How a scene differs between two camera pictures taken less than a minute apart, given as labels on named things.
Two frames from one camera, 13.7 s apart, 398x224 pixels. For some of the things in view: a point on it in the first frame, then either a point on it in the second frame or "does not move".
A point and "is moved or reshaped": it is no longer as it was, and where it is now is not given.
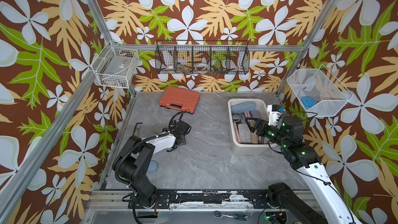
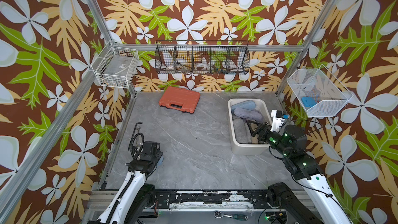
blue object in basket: [308, 101] does not move
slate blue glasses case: [153, 165] is moved or reshaped
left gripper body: [183, 141] to [155, 159]
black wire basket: [201, 57] does not move
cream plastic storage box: [243, 140] does not move
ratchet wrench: [218, 214] does not move
